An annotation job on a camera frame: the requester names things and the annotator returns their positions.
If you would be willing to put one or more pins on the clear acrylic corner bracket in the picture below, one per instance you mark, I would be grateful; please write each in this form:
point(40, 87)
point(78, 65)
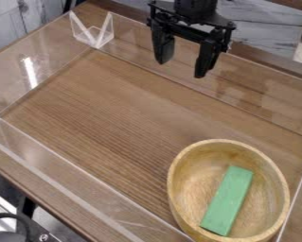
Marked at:
point(94, 36)

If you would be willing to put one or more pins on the brown wooden bowl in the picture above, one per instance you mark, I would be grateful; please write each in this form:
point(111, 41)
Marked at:
point(194, 178)

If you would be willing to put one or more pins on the clear acrylic tray walls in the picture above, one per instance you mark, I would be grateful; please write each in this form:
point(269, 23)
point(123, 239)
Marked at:
point(94, 120)

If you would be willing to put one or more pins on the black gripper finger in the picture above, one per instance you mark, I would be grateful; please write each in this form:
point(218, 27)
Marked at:
point(162, 47)
point(209, 48)

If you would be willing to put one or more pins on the green rectangular block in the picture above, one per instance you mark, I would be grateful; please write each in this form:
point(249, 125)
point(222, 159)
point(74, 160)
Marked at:
point(227, 201)

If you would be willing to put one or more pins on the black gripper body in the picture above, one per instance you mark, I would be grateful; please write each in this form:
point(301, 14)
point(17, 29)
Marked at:
point(190, 19)

